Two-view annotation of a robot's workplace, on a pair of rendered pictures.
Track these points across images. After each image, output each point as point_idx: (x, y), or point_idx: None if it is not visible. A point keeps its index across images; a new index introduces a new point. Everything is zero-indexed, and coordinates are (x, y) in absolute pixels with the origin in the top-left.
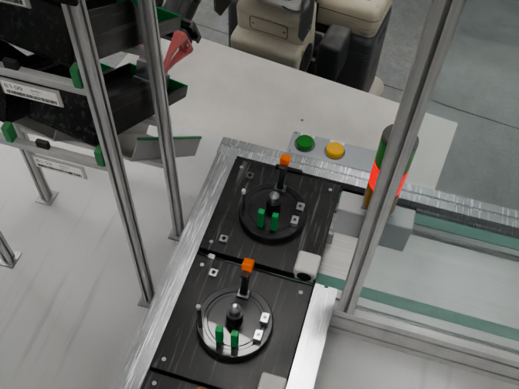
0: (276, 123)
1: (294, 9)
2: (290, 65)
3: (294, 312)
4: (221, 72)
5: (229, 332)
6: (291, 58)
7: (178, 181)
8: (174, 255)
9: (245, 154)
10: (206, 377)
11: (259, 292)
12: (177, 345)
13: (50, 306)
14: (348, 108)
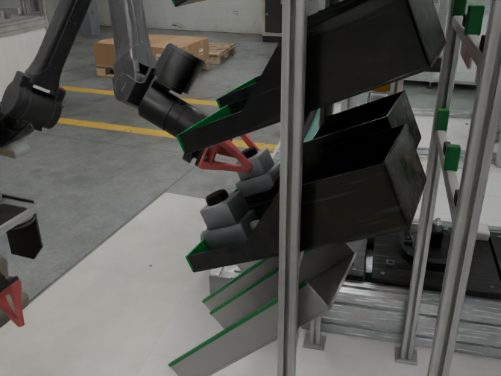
0: (153, 281)
1: (30, 217)
2: (24, 307)
3: None
4: (53, 327)
5: (446, 246)
6: (24, 297)
7: None
8: (376, 295)
9: None
10: (489, 263)
11: (394, 242)
12: (473, 280)
13: None
14: (139, 239)
